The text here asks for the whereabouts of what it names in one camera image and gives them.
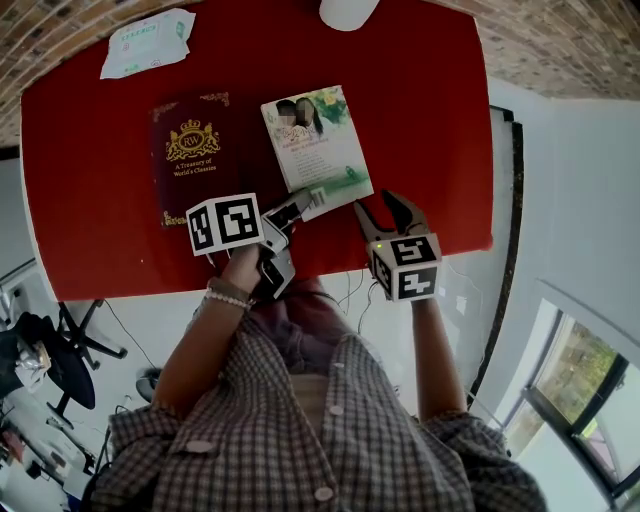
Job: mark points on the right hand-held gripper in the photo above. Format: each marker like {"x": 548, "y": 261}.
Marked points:
{"x": 410, "y": 270}

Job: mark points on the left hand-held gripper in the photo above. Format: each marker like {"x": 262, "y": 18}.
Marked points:
{"x": 235, "y": 220}

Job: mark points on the white green photo-cover book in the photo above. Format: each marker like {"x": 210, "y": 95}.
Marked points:
{"x": 315, "y": 150}

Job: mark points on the dark red gold-crest book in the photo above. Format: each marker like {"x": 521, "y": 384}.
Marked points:
{"x": 195, "y": 170}

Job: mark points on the person's left forearm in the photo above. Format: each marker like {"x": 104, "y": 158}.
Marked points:
{"x": 200, "y": 350}

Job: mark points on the person's right forearm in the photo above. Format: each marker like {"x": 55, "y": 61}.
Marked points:
{"x": 437, "y": 360}

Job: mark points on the person's left hand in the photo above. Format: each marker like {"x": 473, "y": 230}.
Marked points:
{"x": 240, "y": 267}

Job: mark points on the black-framed white panel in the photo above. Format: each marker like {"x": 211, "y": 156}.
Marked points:
{"x": 515, "y": 225}

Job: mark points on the red tablecloth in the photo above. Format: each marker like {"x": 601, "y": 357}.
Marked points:
{"x": 100, "y": 200}

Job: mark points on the person's beige undershirt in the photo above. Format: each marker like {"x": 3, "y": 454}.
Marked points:
{"x": 310, "y": 400}

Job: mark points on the white vase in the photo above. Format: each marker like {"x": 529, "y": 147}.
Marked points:
{"x": 347, "y": 12}

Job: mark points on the white wet wipes packet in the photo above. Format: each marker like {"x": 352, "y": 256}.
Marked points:
{"x": 145, "y": 45}

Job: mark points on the black round base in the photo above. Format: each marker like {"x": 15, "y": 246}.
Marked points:
{"x": 149, "y": 385}

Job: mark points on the person's plaid shirt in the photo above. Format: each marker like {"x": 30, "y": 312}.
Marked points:
{"x": 250, "y": 440}

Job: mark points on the window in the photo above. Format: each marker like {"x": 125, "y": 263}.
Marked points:
{"x": 580, "y": 390}

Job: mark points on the black office chair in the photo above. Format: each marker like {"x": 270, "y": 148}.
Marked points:
{"x": 75, "y": 380}

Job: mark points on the white side desk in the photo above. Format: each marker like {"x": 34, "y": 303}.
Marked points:
{"x": 40, "y": 460}

